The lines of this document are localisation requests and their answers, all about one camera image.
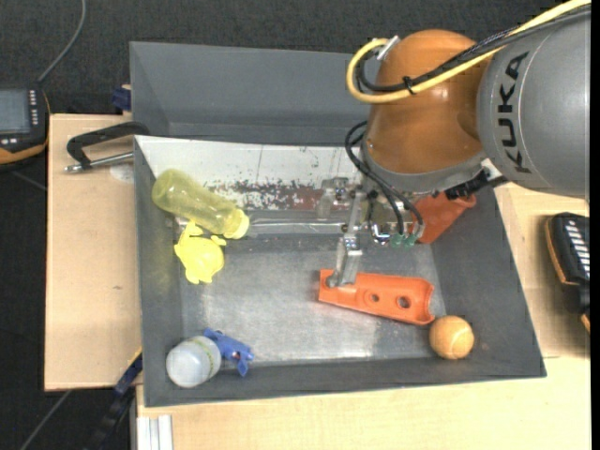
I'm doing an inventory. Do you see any yellow clear plastic bottle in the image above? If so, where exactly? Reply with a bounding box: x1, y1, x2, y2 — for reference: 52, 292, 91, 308
151, 168, 251, 241

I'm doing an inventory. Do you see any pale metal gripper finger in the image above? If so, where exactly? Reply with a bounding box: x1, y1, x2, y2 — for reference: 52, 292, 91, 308
326, 236, 354, 288
343, 239, 363, 285

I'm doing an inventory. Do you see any black cylinder on white bracket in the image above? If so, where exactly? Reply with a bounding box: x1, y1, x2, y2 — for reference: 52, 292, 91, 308
442, 159, 507, 202

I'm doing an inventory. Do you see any orange flat block with holes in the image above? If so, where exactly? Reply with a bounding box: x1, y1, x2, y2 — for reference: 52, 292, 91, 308
317, 268, 437, 326

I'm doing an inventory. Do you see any grey metal bin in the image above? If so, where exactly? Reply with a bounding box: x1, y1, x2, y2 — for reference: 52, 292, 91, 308
128, 40, 548, 409

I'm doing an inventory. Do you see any white spray bottle blue head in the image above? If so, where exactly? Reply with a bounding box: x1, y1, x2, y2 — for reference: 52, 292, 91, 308
165, 327, 256, 389

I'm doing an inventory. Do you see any orange ball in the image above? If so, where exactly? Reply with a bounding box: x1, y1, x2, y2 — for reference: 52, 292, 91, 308
427, 314, 475, 361

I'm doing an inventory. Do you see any yellow toy animal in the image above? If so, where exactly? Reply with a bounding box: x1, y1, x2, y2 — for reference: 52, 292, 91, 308
173, 219, 227, 285

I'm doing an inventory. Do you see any brown cardboard board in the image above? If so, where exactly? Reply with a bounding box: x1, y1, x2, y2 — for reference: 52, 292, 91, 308
44, 112, 144, 392

